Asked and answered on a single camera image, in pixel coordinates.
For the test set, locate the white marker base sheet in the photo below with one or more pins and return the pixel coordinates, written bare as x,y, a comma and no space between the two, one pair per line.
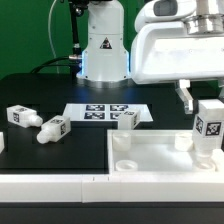
103,112

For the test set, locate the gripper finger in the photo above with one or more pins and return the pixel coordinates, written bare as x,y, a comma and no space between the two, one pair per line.
181,89

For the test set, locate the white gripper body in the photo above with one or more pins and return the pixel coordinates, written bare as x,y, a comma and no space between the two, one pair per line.
178,39

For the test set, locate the white square tabletop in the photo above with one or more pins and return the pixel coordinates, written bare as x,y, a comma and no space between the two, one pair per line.
159,151

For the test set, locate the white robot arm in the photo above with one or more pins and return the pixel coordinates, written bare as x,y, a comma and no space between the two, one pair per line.
105,61

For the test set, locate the white front fence bar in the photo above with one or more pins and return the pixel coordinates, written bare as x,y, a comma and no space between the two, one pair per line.
199,187

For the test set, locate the white left fence piece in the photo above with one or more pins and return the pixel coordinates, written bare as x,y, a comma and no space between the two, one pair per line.
1,142

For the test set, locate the black camera pole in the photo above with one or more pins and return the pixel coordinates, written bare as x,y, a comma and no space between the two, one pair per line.
77,8

